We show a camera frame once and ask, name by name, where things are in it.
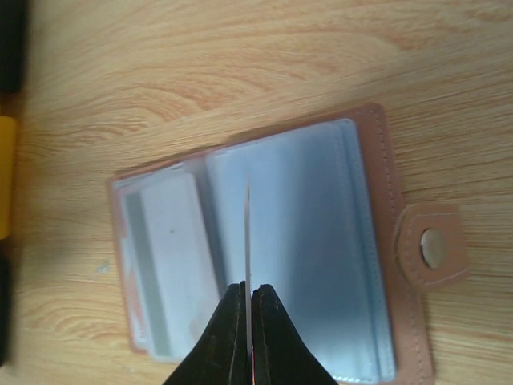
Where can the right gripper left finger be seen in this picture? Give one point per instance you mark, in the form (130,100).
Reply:
(220,355)

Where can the grey striped card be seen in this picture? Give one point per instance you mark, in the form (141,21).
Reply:
(174,272)

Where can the black bin with teal cards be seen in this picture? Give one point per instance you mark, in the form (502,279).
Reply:
(15,16)

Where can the yellow plastic bin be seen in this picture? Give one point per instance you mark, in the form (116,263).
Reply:
(8,131)

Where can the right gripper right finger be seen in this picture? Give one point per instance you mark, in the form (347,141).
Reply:
(279,354)

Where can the black bin with red cards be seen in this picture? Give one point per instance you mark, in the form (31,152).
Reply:
(7,308)

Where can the white floral card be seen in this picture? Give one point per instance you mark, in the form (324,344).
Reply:
(247,282)

